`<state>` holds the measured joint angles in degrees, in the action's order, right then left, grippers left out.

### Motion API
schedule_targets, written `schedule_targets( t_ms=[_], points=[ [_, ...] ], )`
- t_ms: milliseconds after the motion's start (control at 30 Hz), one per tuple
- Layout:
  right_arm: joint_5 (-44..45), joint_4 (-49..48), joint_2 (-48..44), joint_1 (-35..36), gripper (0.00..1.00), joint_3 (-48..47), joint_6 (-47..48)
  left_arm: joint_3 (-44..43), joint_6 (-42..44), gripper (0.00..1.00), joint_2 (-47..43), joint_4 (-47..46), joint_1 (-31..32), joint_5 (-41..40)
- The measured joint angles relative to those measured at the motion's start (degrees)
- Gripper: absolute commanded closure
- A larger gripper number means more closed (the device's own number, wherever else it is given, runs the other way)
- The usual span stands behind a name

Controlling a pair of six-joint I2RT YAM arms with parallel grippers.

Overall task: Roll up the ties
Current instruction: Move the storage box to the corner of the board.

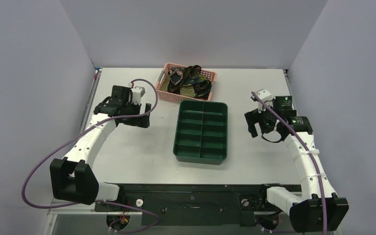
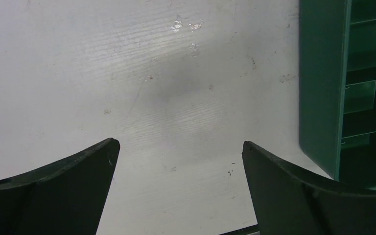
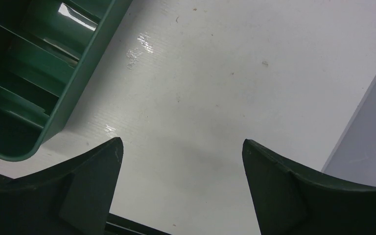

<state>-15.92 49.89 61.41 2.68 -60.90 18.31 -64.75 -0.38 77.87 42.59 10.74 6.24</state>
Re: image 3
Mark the green divided plastic tray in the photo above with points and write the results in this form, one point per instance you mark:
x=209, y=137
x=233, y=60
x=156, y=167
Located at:
x=49, y=50

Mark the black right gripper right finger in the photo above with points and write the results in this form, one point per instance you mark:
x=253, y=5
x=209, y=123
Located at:
x=290, y=198

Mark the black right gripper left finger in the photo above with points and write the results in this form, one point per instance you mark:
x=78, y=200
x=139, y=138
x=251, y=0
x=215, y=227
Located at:
x=70, y=198

